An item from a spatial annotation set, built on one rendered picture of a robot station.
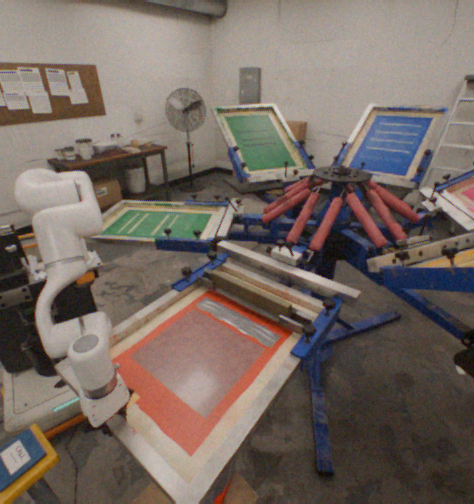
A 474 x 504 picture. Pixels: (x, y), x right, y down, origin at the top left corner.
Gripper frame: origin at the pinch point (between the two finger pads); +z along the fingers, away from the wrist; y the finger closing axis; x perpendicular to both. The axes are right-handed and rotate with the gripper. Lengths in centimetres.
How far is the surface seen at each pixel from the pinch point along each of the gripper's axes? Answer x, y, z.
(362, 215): 20, -122, -21
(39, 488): -9.8, 18.9, 14.8
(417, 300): 52, -110, 6
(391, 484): 70, -86, 98
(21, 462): -9.2, 18.7, 1.0
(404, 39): -60, -471, -117
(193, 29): -381, -427, -148
